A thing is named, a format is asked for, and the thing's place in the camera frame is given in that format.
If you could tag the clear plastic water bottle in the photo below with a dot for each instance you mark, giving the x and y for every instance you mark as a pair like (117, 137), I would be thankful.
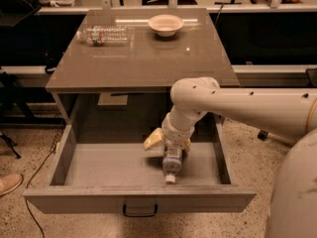
(98, 36)

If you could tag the white paper bowl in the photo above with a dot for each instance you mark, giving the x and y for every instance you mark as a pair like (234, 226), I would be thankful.
(165, 25)

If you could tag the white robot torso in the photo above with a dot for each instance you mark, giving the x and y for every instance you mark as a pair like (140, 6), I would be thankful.
(293, 205)

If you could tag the black drawer handle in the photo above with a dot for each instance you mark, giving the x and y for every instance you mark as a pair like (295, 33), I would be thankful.
(149, 211)

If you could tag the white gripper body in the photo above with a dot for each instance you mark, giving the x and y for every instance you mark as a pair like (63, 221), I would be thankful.
(178, 136)

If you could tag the black office chair base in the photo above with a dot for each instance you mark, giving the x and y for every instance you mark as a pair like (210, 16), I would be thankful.
(262, 135)

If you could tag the grey cabinet with counter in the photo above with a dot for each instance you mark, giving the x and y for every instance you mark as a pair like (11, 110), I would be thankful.
(125, 89)

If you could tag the open grey drawer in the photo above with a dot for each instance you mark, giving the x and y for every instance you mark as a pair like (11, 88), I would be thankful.
(91, 173)

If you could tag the tan shoe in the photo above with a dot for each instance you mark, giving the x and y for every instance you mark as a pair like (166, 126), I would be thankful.
(10, 182)

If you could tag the blue plastic bottle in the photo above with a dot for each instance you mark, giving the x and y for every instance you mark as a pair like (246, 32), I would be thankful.
(171, 162)

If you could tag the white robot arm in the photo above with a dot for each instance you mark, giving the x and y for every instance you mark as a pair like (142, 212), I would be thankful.
(286, 112)

